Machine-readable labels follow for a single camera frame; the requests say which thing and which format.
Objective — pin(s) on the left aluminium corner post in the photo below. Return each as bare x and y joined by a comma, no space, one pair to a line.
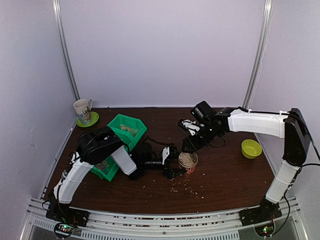
64,48

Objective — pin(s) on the green bowl behind bins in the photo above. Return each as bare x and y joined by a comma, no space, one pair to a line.
94,119

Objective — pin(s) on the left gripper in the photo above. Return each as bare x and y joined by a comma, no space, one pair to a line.
167,160

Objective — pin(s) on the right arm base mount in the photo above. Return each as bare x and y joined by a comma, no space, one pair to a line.
257,215

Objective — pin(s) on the aluminium corner post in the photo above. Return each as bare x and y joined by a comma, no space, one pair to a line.
261,47
64,48

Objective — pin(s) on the gold jar lid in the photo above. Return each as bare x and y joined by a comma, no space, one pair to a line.
188,160

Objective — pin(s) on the clear plastic jar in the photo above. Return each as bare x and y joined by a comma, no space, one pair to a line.
188,170

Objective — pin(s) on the green bin compartment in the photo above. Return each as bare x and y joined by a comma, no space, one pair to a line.
126,137

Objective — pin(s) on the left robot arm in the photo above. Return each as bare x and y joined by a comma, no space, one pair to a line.
96,146

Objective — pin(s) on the right aluminium corner post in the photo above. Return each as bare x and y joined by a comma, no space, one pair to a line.
261,47

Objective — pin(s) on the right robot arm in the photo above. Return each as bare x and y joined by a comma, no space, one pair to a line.
287,125

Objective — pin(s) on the green bin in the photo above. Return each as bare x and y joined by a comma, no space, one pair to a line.
110,176

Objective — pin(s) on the star candies pile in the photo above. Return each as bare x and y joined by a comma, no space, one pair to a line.
104,167

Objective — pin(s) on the green bowl right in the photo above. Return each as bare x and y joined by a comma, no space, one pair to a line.
251,149

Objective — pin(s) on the yellow candies pile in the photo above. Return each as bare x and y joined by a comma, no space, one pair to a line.
128,129

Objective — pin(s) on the white ceramic mug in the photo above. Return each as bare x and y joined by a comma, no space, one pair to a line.
82,109

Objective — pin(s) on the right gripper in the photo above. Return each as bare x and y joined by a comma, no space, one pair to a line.
192,145

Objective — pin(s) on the aluminium front rail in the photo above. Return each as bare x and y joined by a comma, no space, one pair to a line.
217,225

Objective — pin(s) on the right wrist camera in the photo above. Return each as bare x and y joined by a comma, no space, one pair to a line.
203,113

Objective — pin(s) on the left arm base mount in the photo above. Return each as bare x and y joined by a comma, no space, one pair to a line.
76,217

